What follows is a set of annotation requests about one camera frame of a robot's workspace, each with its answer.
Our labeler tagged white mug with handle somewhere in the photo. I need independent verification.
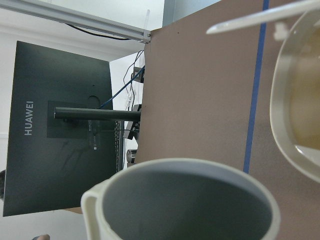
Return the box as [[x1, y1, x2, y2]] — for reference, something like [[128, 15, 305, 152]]
[[81, 158, 281, 240]]

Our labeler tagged blue network cable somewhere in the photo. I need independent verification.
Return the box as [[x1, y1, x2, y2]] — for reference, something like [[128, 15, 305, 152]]
[[97, 65, 146, 110]]

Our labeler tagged white plastic spoon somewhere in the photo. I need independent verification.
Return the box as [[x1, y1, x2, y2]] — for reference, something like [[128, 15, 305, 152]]
[[206, 0, 320, 35]]

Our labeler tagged beige container bowl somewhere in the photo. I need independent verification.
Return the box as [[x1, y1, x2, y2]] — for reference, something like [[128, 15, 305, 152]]
[[269, 10, 320, 182]]

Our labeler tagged black Huawei monitor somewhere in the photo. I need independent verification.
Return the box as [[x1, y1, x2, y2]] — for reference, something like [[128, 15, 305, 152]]
[[3, 41, 117, 217]]

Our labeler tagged aluminium frame post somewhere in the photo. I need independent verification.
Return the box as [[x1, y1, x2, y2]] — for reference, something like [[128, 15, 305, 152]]
[[0, 0, 151, 44]]

